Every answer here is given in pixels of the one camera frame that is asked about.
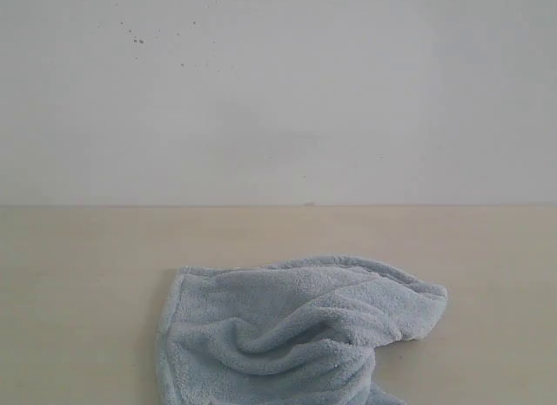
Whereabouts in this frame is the light blue fluffy towel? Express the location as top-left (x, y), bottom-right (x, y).
top-left (156, 256), bottom-right (448, 404)

